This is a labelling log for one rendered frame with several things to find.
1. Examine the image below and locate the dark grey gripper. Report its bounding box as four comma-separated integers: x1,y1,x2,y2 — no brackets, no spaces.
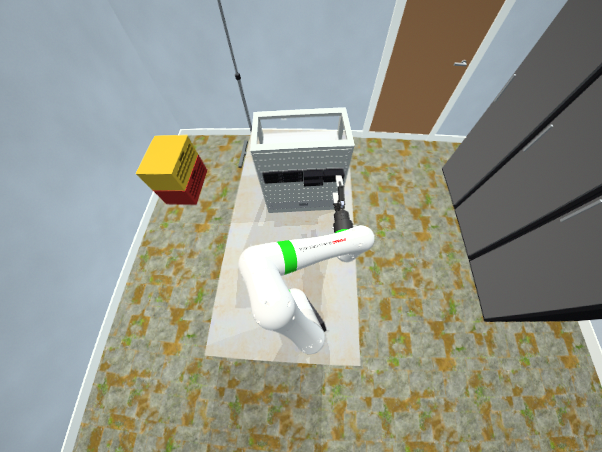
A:
333,176,350,222

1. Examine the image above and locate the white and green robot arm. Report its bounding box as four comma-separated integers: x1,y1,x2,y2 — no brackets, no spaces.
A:
239,219,375,354

